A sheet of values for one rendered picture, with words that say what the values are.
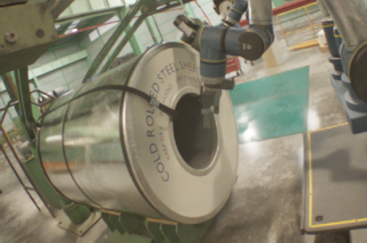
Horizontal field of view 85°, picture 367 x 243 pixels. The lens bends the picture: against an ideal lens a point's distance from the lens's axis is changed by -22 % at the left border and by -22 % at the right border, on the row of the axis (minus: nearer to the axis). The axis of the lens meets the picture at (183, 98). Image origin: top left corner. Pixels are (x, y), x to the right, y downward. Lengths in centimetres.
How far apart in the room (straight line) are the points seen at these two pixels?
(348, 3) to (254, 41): 35
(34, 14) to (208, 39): 61
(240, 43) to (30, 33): 67
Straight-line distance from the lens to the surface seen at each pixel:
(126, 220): 222
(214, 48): 94
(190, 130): 195
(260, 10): 103
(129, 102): 121
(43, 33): 66
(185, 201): 147
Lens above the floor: 131
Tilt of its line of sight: 11 degrees down
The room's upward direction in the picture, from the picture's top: 23 degrees counter-clockwise
